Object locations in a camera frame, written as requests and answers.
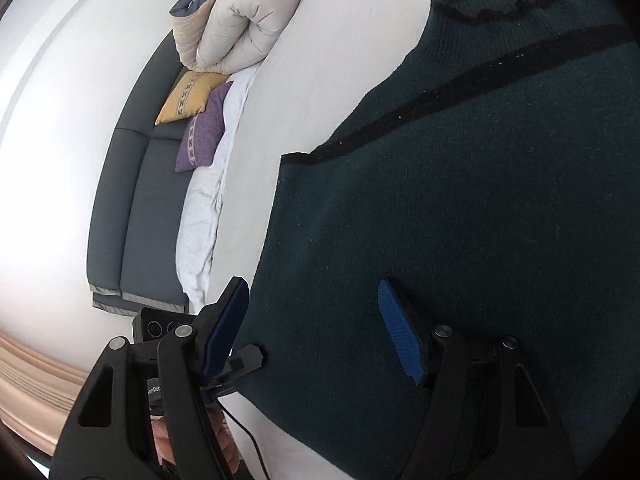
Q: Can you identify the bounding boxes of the dark green knit sweater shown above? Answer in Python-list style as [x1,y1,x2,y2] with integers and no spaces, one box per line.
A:
[238,0,639,479]

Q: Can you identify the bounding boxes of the person's left hand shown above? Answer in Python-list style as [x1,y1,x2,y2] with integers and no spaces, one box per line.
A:
[150,401,241,476]

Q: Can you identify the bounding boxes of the dark grey headboard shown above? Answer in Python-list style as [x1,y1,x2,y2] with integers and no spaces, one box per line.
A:
[87,36,191,316]

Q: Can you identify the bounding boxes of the white pillow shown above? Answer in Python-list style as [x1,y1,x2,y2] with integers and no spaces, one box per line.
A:
[176,64,260,311]

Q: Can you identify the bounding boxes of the purple patterned cushion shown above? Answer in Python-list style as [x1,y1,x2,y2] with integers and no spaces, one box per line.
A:
[175,81,233,174]

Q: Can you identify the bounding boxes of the yellow patterned cushion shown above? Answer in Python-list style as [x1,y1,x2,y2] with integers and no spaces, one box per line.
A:
[155,70,228,125]

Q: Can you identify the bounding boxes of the beige folded duvet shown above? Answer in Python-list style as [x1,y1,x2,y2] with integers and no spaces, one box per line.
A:
[169,0,300,75]

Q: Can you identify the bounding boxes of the white bed mattress sheet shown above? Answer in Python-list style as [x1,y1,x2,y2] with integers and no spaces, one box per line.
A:
[199,0,516,480]

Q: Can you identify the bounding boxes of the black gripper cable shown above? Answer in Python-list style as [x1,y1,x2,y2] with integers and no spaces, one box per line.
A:
[214,398,271,480]

